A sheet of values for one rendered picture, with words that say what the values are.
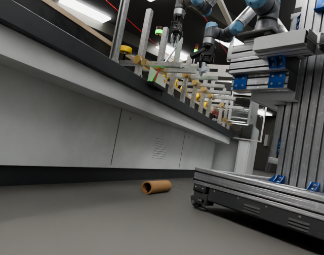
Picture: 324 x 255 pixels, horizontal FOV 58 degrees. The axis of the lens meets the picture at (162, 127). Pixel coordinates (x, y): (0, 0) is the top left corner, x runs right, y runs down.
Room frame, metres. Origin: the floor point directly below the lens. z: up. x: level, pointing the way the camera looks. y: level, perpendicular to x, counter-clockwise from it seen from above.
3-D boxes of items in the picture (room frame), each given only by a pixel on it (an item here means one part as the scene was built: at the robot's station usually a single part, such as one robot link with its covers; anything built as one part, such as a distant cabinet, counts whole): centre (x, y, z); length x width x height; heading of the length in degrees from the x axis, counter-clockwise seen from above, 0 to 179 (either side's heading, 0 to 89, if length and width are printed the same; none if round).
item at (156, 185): (1.98, -0.04, 0.04); 0.30 x 0.08 x 0.08; 154
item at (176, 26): (1.93, 0.03, 1.15); 0.09 x 0.08 x 0.12; 173
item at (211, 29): (1.89, -0.21, 1.12); 0.09 x 0.08 x 0.11; 107
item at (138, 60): (1.79, 0.20, 0.80); 0.13 x 0.06 x 0.05; 154
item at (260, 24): (1.64, -0.49, 1.09); 0.15 x 0.15 x 0.10
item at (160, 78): (1.95, 0.09, 0.75); 0.26 x 0.01 x 0.10; 154
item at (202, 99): (2.89, -0.35, 0.89); 0.03 x 0.03 x 0.48; 64
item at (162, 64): (1.78, 0.15, 0.80); 0.43 x 0.03 x 0.04; 64
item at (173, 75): (2.21, -0.02, 0.94); 0.03 x 0.03 x 0.48; 64
